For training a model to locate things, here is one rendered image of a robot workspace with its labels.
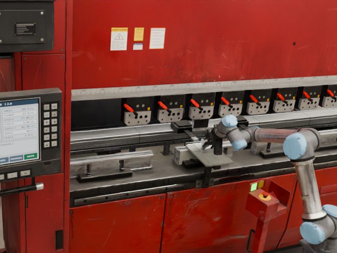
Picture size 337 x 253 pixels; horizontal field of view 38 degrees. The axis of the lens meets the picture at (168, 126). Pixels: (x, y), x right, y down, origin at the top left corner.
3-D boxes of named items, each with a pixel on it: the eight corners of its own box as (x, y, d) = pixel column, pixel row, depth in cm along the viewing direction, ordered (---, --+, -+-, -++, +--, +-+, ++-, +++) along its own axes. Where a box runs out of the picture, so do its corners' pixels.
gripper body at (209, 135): (214, 132, 285) (223, 123, 275) (218, 145, 282) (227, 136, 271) (203, 133, 282) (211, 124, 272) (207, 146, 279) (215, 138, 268)
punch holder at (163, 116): (158, 123, 274) (160, 95, 267) (152, 117, 281) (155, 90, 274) (182, 121, 280) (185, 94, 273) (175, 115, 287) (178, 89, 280)
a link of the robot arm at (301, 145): (338, 236, 235) (316, 127, 231) (322, 248, 226) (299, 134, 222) (316, 234, 244) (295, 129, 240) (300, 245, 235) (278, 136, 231)
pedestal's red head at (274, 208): (264, 222, 285) (269, 196, 277) (244, 209, 296) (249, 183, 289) (286, 213, 296) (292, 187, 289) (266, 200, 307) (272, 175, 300)
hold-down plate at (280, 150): (263, 158, 313) (264, 154, 312) (259, 154, 318) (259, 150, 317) (300, 153, 326) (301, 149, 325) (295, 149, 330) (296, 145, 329)
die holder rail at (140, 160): (68, 179, 266) (69, 164, 263) (66, 173, 271) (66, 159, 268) (152, 168, 287) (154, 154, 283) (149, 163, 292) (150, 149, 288)
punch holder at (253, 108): (247, 115, 298) (251, 90, 292) (240, 110, 305) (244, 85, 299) (267, 113, 304) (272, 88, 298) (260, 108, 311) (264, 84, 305)
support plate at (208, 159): (206, 167, 270) (206, 165, 270) (185, 146, 292) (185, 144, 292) (233, 163, 278) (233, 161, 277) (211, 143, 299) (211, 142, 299)
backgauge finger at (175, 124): (187, 143, 297) (188, 136, 295) (170, 126, 318) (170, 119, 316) (204, 142, 302) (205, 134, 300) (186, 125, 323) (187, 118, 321)
